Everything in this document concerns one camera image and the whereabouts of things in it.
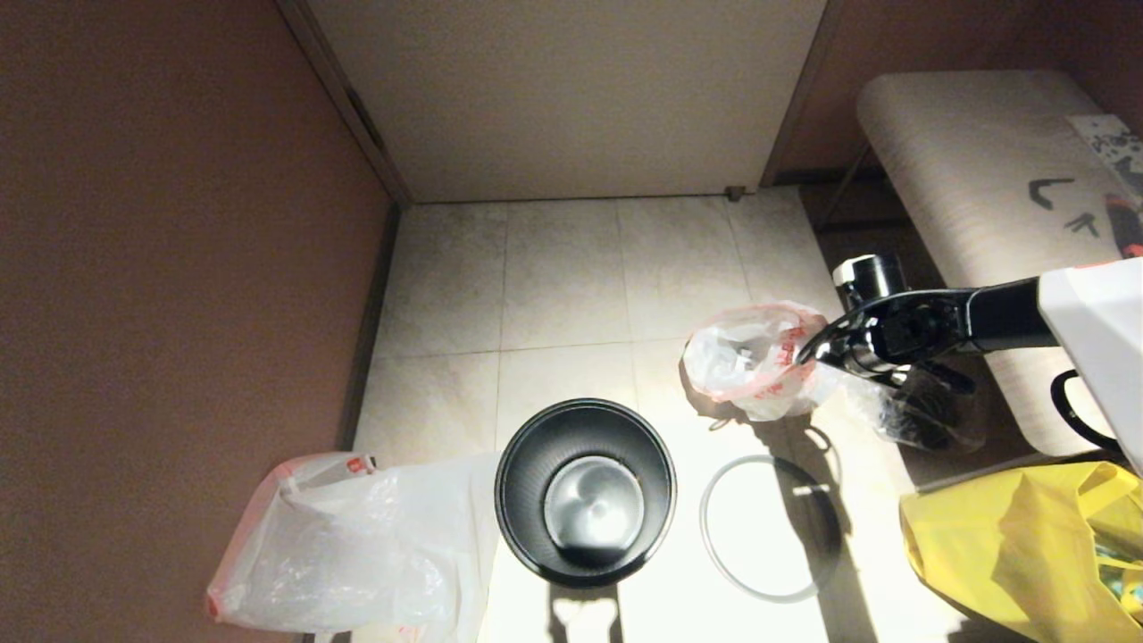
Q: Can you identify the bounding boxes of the red-printed plastic bag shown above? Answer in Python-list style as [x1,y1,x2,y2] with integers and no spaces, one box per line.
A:
[681,302,845,422]

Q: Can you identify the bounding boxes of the grey bin rim ring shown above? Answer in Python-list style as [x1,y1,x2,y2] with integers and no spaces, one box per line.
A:
[699,454,842,605]

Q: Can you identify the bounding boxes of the clear plastic bag dark contents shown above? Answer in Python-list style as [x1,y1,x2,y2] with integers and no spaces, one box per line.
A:
[844,357,988,452]

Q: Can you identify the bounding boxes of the yellow plastic bag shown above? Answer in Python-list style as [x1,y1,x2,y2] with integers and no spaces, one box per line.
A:
[897,460,1143,643]

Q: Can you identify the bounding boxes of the black round trash bin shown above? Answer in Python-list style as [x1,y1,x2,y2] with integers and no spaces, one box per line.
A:
[494,397,678,589]

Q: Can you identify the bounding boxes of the white trash bag red trim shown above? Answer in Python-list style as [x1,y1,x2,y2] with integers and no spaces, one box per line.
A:
[204,451,501,643]

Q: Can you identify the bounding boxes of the light wood-grain table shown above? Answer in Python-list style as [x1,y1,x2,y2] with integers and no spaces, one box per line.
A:
[817,70,1143,458]

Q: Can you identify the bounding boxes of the white patterned paper sheet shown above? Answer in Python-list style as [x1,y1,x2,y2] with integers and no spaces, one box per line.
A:
[1067,114,1143,193]

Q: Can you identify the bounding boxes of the teal printed package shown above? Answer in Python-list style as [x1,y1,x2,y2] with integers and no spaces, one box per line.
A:
[1091,534,1143,619]

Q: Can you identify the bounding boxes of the white door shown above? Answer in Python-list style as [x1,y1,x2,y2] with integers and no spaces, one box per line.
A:
[304,0,827,206]

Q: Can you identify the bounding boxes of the black cylindrical right wrist camera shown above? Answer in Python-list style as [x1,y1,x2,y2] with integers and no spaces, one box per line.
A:
[832,254,907,309]

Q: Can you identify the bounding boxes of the black red handle screwdriver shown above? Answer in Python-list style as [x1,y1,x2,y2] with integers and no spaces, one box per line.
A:
[1105,195,1143,260]

